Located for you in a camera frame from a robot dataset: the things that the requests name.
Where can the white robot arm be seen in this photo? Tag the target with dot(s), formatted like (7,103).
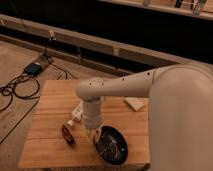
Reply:
(180,112)

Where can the dark ceramic bowl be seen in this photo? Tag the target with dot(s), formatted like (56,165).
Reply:
(112,147)

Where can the wooden table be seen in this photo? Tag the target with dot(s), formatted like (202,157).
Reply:
(46,148)

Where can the white folded napkin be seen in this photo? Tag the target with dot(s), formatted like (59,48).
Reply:
(135,103)

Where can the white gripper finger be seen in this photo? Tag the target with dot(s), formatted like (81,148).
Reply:
(70,123)

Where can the black power adapter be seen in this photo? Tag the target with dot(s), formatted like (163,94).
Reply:
(33,69)

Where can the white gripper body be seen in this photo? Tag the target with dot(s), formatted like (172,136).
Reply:
(77,112)

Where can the small red brown bottle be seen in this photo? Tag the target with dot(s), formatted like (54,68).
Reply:
(67,135)

